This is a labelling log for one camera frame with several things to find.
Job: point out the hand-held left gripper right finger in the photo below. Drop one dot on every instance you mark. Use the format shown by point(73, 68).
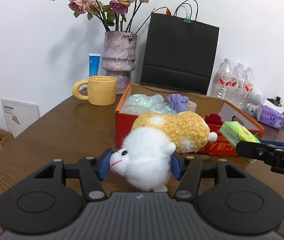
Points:
point(175, 166)

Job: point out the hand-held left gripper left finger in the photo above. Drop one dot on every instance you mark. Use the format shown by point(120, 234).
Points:
point(105, 165)

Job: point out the green tissue packet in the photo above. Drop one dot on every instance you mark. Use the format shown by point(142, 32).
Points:
point(234, 130)

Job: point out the white and yellow plush toy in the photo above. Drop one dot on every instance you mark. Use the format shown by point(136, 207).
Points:
point(144, 160)

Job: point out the orange cardboard box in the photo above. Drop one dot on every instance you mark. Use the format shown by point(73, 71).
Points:
point(124, 127)

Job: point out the red rose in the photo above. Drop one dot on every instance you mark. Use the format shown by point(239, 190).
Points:
point(213, 118)

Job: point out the purple fabric pouch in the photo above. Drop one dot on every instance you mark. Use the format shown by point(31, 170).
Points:
point(178, 102)

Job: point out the iridescent plastic bag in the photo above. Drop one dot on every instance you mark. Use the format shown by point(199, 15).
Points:
point(144, 103)

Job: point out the wooden desktop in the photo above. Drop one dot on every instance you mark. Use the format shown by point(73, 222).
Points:
point(57, 135)

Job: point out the purple tissue pack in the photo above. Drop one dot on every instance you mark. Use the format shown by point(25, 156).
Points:
point(269, 117)

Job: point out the black charger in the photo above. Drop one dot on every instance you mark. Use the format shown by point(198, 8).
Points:
point(277, 100)

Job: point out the white round speaker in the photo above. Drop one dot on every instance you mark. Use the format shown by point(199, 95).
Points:
point(256, 96)

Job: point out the clear water bottle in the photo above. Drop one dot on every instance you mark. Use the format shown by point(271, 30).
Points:
point(248, 87)
point(236, 87)
point(223, 82)

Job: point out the yellow mug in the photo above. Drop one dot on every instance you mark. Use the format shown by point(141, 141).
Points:
point(102, 90)

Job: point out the white flat box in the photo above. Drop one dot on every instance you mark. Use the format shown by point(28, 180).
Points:
point(22, 112)

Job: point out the blue white tube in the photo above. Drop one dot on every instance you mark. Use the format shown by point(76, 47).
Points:
point(94, 65)

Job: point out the mottled purple ceramic vase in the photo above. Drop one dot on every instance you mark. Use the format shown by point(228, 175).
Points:
point(118, 55)

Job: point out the black paper bag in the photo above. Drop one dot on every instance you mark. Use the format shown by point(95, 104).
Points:
point(179, 55)

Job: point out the teal binder clip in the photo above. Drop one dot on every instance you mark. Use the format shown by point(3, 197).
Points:
point(187, 20)

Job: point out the dried orange bud stem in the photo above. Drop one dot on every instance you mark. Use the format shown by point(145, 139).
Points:
point(168, 11)

